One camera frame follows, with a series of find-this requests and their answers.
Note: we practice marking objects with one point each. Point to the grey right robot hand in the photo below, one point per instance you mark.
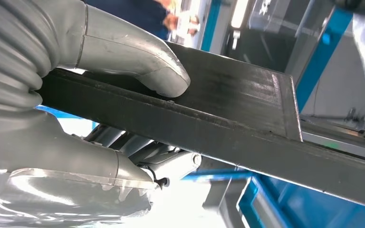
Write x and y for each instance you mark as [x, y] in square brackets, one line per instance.
[122, 50]

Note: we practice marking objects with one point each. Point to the person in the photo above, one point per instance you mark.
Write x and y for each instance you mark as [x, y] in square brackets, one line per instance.
[132, 12]

